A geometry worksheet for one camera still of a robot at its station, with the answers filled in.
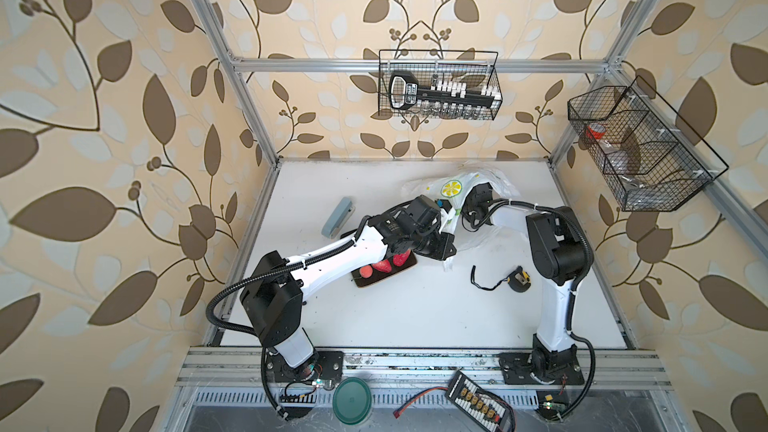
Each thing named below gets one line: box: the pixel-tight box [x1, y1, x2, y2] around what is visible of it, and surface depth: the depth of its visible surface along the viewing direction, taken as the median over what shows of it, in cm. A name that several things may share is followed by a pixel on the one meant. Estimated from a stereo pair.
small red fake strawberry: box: [372, 259, 392, 273], surface depth 90 cm
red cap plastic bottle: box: [586, 122, 637, 187], surface depth 80 cm
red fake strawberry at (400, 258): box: [393, 249, 411, 267], surface depth 91 cm
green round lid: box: [332, 377, 373, 425], surface depth 63 cm
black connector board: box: [445, 370, 513, 432], surface depth 70 cm
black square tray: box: [351, 250, 418, 288], surface depth 90 cm
